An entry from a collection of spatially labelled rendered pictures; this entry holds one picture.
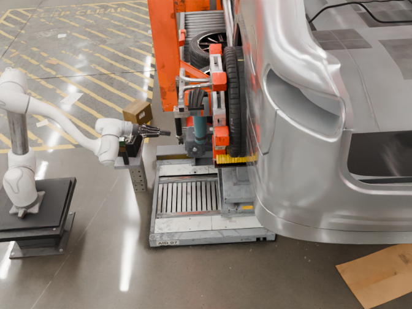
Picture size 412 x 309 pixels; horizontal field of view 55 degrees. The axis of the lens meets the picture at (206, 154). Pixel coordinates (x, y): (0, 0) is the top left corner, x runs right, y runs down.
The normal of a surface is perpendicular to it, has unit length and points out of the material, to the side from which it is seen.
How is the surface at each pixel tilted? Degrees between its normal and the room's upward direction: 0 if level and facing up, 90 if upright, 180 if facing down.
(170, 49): 90
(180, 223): 0
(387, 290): 1
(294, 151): 89
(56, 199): 3
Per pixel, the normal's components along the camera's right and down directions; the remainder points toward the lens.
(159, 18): 0.04, 0.65
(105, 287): -0.04, -0.76
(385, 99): -0.03, -0.46
